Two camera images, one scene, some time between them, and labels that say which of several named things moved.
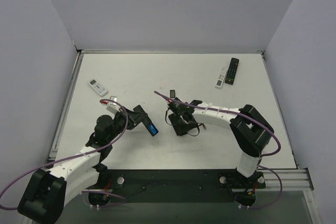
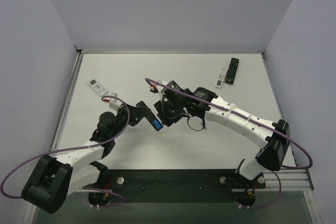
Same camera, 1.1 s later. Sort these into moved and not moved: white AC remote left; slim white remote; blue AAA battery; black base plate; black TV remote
Moved: blue AAA battery
Not moved: black base plate; slim white remote; black TV remote; white AC remote left
